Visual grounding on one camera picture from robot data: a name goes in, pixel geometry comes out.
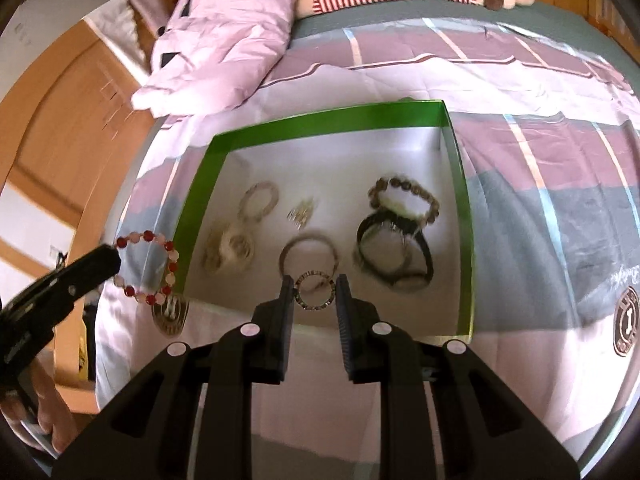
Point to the person's left hand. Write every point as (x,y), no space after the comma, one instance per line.
(52,410)

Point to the green cardboard box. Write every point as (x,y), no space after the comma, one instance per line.
(450,185)

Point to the wooden wardrobe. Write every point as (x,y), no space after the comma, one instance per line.
(60,135)

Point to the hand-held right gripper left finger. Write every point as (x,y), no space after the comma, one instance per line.
(287,305)

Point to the pale patterned cloth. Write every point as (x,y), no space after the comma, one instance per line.
(120,25)

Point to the gold bangle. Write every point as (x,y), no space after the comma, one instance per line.
(310,236)

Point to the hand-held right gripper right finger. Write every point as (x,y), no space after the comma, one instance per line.
(344,310)

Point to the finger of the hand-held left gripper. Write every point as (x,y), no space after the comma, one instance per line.
(92,280)
(95,257)

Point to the printed plaid quilt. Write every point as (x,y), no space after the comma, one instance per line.
(525,210)

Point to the pink padded jacket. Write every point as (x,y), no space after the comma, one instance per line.
(225,35)

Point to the white panel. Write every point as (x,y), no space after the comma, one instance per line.
(35,25)

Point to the black wristwatch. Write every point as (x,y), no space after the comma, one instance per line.
(370,255)

